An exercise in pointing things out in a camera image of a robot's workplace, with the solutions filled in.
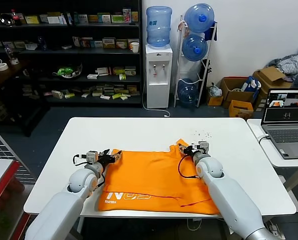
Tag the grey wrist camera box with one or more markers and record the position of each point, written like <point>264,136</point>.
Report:
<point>91,157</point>
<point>204,147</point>

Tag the cola bottle red cap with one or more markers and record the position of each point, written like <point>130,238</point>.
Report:
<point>14,18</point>

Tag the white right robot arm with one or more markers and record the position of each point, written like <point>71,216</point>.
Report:
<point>229,200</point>

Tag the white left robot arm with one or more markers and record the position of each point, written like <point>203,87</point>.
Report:
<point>64,205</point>

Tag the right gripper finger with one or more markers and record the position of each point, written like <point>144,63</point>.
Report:
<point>182,145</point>
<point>184,150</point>

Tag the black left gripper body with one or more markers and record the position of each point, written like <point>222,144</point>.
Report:
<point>106,160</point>

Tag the white plastic bag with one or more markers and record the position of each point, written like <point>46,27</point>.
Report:
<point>215,90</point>

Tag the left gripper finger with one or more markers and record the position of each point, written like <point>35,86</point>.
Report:
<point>118,155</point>
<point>106,152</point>

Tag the grey laptop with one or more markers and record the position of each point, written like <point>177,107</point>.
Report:
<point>286,135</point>

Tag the white power strip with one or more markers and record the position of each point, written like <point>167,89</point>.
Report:
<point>275,228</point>

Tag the flat white box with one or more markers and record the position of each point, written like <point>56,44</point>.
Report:
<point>92,76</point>

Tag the white paper cup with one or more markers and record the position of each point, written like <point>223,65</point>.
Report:
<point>135,47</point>

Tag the black shelving unit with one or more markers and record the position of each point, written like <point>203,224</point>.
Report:
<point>64,52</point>

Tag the white and red medicine box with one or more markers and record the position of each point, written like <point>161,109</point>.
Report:
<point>103,71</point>

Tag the brown wooden table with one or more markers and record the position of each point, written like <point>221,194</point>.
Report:
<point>4,77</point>

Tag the black stand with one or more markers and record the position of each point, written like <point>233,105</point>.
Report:
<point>206,72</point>

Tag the blue water jug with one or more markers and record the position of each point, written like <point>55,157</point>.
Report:
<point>159,27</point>
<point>187,93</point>
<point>198,18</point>
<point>194,48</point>

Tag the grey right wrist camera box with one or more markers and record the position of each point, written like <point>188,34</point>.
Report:
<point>204,147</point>

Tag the dark bowl with green items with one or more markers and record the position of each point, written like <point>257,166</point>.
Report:
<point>67,71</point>

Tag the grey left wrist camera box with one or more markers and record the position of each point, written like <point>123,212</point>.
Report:
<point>91,157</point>

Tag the small orange cardboard box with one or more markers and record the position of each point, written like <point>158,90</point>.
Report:
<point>241,110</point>

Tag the red framed white table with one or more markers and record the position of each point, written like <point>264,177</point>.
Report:
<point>1,180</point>

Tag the large brown cardboard box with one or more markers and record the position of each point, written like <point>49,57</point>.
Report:
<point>236,97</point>

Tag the yellow medicine box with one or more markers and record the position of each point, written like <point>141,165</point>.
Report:
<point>32,20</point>

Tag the orange t-shirt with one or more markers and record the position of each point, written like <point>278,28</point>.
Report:
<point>149,175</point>

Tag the pink and teal tall box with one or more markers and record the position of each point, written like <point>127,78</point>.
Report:
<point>126,16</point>

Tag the plain white box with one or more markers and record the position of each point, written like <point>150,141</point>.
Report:
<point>53,20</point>

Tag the blue and white bag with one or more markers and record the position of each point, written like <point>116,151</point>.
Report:
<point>250,84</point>

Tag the small yellow cardboard box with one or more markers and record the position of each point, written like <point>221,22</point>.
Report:
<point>215,100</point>

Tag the white tape roll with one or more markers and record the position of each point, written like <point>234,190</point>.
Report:
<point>1,67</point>

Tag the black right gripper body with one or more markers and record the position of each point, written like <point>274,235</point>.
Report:
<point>192,150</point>

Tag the white water dispenser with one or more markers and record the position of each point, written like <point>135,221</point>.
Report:
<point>158,82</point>

